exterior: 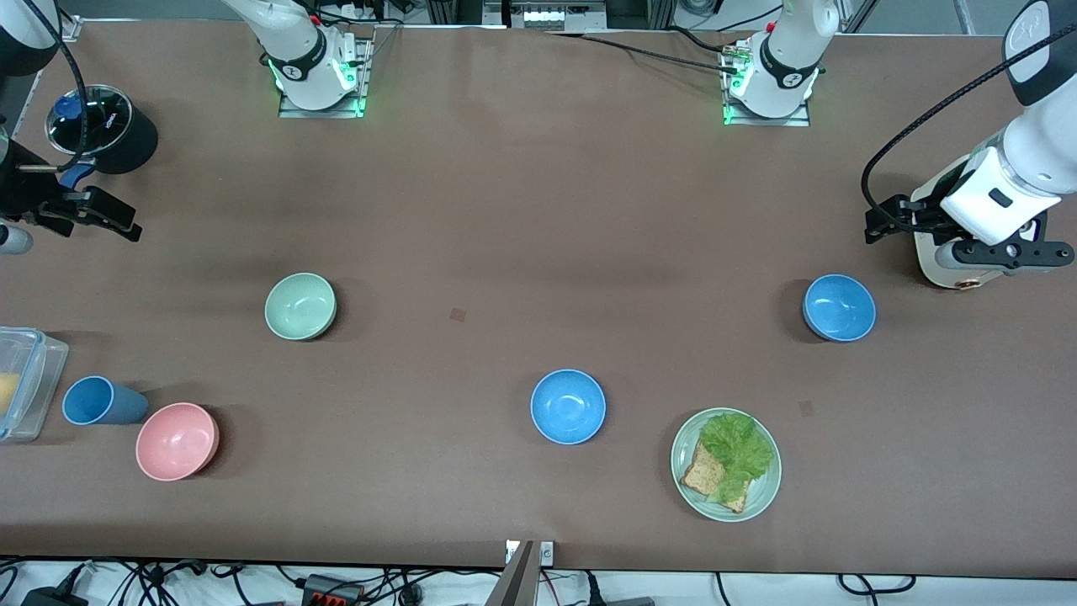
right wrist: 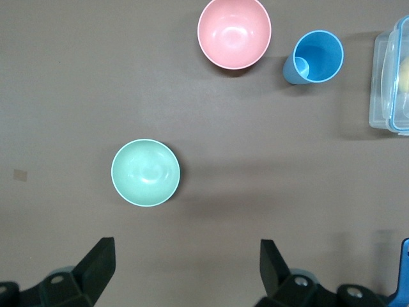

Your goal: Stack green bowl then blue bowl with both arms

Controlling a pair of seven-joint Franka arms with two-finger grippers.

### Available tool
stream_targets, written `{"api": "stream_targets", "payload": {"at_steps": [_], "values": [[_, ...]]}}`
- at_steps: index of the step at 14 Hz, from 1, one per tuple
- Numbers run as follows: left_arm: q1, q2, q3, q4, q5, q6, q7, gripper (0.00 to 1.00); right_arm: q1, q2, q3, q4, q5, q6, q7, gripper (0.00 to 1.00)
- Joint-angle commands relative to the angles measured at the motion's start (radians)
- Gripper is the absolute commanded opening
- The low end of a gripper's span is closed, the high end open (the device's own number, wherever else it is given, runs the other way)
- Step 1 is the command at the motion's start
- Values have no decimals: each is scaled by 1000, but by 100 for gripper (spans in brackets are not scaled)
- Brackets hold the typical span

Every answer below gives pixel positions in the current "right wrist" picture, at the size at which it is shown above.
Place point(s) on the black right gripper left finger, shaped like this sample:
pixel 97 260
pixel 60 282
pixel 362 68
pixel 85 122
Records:
pixel 80 281

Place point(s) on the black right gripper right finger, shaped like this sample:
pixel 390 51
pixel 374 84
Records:
pixel 281 288

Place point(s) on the green bowl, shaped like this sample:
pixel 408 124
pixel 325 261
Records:
pixel 145 172

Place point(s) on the pink bowl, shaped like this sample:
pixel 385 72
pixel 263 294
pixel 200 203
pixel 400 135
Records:
pixel 234 32

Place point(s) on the brown tape patch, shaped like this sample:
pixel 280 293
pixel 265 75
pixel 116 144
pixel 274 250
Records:
pixel 20 174

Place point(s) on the clear container with blue-rimmed lid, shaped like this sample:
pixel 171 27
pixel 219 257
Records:
pixel 383 96

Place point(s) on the blue plastic cup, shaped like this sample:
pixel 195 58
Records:
pixel 319 54

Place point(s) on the yellow food in container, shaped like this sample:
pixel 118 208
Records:
pixel 405 76

